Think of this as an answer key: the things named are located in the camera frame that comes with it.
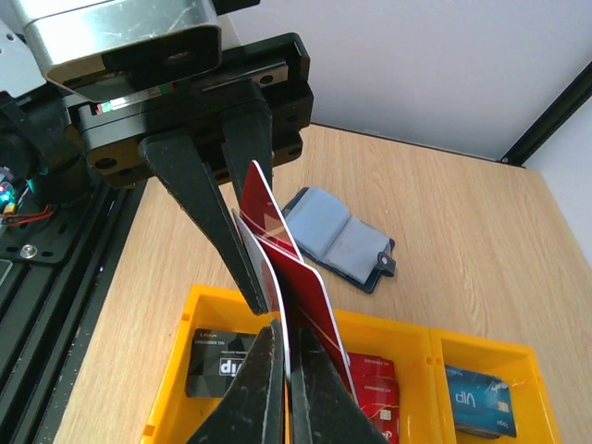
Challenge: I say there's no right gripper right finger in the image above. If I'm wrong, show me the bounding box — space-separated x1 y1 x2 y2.
290 327 387 443

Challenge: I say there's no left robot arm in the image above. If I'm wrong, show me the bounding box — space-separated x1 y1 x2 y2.
1 33 314 314

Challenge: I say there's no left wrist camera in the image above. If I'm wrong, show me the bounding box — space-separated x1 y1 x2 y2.
11 0 222 102

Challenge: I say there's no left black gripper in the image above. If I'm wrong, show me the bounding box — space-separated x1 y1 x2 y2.
68 32 314 315

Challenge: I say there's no blue leather card holder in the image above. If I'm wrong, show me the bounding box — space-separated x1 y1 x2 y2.
282 187 397 294

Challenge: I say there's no blue card stack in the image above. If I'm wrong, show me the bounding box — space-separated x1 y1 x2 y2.
445 365 517 439

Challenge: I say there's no yellow three-compartment bin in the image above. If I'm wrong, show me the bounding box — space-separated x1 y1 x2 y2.
141 285 561 443

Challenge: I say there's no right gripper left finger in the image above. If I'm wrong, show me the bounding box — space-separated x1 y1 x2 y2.
188 320 284 444

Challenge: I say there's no black VIP card stack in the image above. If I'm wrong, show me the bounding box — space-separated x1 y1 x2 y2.
185 328 255 398

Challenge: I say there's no red VIP card stack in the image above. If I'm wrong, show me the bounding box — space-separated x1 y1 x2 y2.
348 352 400 443

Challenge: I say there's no red credit card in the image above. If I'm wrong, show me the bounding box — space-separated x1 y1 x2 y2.
238 160 356 397
231 209 291 383

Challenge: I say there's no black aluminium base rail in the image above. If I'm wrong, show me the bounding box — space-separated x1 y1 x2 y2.
1 183 145 443

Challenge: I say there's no black frame post right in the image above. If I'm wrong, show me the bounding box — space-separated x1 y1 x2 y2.
500 62 592 167

